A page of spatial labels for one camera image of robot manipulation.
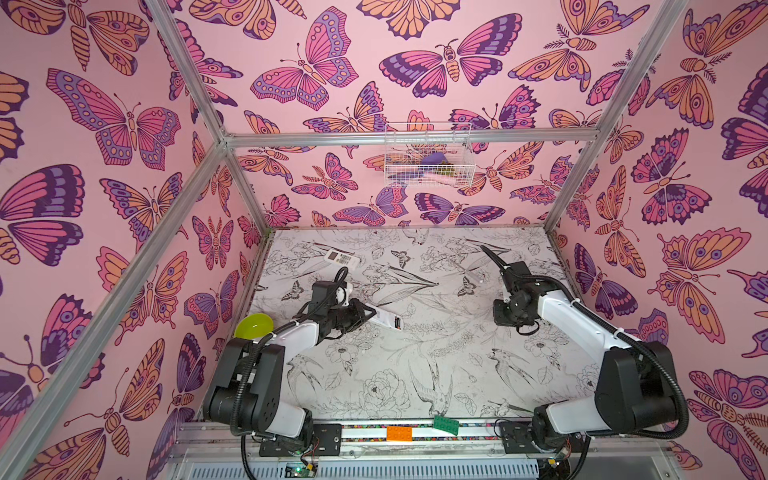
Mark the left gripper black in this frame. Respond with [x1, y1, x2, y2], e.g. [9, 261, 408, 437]
[325, 299, 376, 334]

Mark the white remote control with batteries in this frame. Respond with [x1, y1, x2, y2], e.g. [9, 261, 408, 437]
[369, 308, 403, 331]

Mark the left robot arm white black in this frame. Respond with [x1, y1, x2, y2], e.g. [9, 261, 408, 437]
[202, 280, 377, 444]

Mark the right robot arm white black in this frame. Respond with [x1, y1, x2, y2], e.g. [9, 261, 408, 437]
[482, 247, 690, 451]

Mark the white remote control far left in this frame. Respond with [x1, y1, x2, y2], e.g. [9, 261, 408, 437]
[324, 249, 362, 271]

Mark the lime green bowl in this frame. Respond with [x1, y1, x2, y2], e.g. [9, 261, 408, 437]
[234, 313, 274, 340]

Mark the green circuit board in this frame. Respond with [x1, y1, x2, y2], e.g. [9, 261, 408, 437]
[284, 462, 317, 479]

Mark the orange lego brick on rail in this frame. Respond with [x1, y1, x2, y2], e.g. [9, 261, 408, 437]
[386, 425, 413, 442]

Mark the white wire basket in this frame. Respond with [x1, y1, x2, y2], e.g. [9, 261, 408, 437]
[382, 127, 476, 189]

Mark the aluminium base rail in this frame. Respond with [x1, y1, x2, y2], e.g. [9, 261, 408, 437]
[163, 418, 685, 479]

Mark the green lego brick on rail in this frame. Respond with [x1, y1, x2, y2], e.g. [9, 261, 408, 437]
[433, 416, 461, 436]

